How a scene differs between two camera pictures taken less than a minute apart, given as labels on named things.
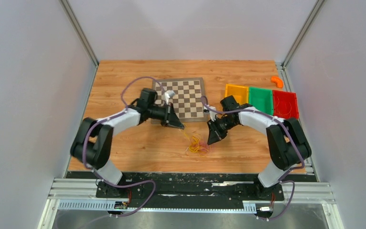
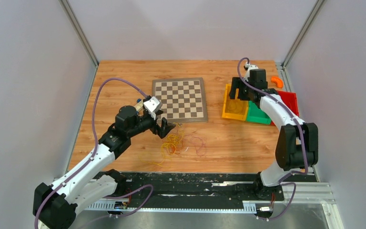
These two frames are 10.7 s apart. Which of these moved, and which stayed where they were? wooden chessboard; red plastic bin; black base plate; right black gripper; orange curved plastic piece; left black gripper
Moved: left black gripper; right black gripper
Stayed: wooden chessboard; red plastic bin; orange curved plastic piece; black base plate
